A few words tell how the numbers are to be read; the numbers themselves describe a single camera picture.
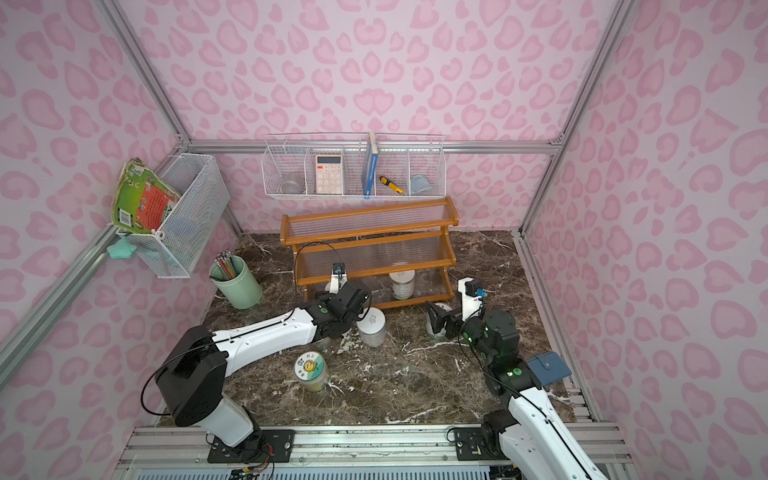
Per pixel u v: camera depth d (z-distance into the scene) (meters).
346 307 0.66
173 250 0.72
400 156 1.00
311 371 0.77
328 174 0.94
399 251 1.15
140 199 0.72
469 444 0.73
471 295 0.63
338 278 0.75
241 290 0.93
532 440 0.58
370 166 0.86
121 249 0.62
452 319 0.65
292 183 0.95
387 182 0.96
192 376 0.44
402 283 0.93
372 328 0.84
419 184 1.00
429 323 0.70
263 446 0.71
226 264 0.90
